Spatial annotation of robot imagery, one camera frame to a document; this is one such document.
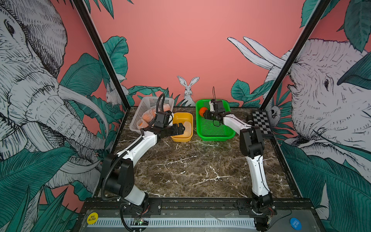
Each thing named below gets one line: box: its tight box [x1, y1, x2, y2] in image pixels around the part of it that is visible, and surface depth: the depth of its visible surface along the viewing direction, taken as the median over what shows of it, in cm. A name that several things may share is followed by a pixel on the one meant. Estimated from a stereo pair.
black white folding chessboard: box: [252, 110, 272, 135], surface depth 110 cm
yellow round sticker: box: [86, 212, 99, 225], surface depth 71 cm
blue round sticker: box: [289, 217, 303, 231], surface depth 71 cm
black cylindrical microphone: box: [246, 114, 255, 126], surface depth 112 cm
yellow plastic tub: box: [170, 112, 194, 143], surface depth 103 cm
